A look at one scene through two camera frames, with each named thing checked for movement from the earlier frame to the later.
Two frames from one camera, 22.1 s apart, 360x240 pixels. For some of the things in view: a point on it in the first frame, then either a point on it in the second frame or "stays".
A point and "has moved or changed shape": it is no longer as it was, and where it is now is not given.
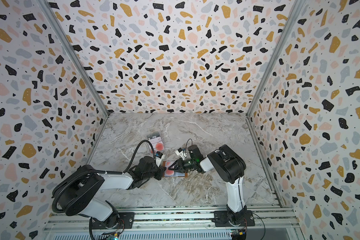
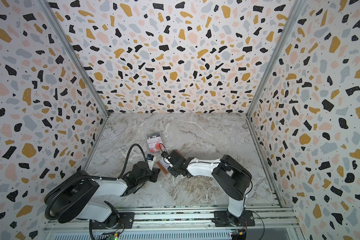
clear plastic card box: (155, 143) stays
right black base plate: (221, 219) stays
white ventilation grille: (155, 235) stays
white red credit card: (170, 173) has moved or changed shape
